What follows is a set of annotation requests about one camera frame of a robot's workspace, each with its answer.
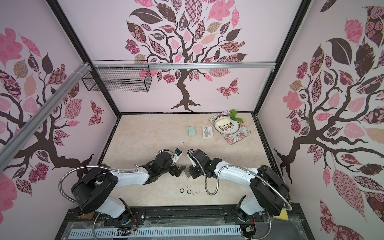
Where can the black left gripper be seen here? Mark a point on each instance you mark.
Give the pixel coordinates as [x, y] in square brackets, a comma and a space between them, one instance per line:
[175, 172]

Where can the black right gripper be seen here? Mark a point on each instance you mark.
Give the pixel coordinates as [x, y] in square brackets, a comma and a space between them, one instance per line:
[195, 170]

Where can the clear plastic ring bag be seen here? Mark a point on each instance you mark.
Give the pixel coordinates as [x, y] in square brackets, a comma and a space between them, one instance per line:
[207, 132]

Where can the mint green box lid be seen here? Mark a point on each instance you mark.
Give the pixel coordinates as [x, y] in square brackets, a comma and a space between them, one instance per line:
[191, 131]

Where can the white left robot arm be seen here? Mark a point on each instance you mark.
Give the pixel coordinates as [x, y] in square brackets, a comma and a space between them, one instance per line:
[93, 192]

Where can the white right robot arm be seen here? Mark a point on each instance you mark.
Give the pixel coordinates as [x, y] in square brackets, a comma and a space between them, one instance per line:
[270, 193]

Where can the white toy radish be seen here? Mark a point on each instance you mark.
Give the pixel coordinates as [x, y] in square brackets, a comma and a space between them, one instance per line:
[228, 119]

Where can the white round printed plate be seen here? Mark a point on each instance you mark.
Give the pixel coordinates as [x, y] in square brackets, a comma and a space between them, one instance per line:
[225, 125]

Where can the yellow sponge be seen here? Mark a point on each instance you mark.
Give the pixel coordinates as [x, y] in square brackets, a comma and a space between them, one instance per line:
[283, 215]

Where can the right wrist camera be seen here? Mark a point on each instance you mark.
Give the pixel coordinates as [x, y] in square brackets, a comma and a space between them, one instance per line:
[196, 157]

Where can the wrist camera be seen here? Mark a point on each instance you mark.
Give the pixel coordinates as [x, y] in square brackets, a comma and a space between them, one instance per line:
[178, 154]
[196, 157]

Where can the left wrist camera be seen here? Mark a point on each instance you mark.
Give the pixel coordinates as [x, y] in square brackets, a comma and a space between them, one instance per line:
[178, 154]

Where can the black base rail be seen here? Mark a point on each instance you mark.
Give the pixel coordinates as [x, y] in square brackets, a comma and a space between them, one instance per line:
[229, 214]

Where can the white slotted cable duct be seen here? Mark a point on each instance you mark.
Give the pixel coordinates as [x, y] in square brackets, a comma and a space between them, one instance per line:
[121, 233]

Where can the black wire basket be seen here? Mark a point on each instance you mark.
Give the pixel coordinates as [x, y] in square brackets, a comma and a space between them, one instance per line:
[129, 76]

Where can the rear aluminium rail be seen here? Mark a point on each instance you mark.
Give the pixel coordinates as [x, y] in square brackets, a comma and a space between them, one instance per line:
[189, 66]

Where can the aluminium rail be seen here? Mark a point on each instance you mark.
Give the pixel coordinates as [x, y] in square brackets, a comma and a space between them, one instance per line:
[9, 151]
[189, 66]

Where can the left aluminium rail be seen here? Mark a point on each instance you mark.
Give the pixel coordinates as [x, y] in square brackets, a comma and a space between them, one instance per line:
[9, 151]

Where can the black corner frame post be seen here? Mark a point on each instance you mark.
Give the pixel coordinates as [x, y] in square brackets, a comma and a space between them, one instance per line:
[293, 30]

